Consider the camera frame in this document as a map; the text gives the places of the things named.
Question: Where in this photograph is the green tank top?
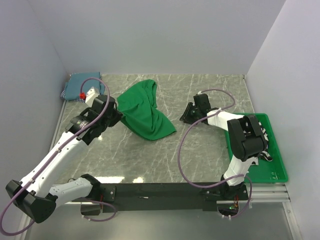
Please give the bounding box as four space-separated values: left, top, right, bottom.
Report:
117 79 177 141

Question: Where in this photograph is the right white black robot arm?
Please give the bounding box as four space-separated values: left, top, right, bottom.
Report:
180 92 269 200

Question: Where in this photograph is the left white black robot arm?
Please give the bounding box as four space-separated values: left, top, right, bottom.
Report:
5 95 122 224

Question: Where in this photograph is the blue white striped tank top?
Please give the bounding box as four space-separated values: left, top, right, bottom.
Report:
60 73 103 104

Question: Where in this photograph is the black white striped tank top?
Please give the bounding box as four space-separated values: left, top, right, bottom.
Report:
258 122 273 162

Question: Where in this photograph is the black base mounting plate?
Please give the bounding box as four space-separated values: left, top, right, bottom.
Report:
94 182 249 212

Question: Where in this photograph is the green plastic tray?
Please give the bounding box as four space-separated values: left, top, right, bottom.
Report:
223 112 289 185

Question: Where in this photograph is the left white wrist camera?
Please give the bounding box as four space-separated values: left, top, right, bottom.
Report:
79 87 100 107

